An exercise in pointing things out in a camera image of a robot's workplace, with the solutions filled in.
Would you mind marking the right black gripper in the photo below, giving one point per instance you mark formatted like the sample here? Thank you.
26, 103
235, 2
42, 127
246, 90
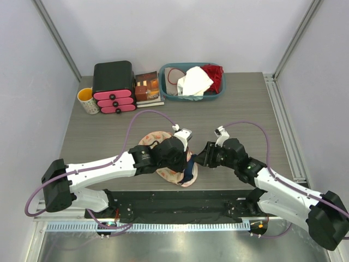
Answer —
203, 158

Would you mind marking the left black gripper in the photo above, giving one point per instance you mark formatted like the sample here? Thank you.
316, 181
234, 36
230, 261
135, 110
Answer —
182, 165

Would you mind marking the pink mesh laundry bag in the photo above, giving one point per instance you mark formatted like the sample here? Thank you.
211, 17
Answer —
152, 139

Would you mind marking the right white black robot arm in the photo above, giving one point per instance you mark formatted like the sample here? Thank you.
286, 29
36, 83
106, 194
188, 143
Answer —
321, 215

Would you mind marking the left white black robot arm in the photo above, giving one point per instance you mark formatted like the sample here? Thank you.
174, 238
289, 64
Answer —
66, 187

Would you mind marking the stack of books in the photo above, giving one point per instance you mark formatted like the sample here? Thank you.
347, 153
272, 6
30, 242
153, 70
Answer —
147, 90

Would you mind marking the white cloth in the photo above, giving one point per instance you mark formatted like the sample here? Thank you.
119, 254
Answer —
194, 83

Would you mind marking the teal plastic basket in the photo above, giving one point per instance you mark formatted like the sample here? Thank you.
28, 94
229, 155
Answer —
208, 95

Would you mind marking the grey cloth with red loop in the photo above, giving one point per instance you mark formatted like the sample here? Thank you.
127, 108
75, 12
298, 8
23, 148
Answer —
172, 75

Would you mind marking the black pink drawer organizer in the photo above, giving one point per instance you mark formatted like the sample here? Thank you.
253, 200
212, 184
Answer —
114, 87

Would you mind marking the red garment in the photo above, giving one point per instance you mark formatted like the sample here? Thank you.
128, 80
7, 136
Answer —
215, 73

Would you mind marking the yellow inside patterned mug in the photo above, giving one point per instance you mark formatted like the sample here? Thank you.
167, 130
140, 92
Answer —
85, 97

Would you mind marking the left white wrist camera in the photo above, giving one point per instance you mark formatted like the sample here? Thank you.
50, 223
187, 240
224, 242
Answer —
184, 135

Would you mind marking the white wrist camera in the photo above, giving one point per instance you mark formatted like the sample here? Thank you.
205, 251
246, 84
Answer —
222, 135
184, 135

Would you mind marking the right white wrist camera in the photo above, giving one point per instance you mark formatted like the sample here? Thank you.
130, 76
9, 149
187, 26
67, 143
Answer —
222, 135

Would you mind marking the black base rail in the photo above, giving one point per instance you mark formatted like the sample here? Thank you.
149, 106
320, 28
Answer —
181, 207

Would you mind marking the white slotted cable duct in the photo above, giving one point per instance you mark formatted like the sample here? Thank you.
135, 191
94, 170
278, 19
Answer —
93, 226

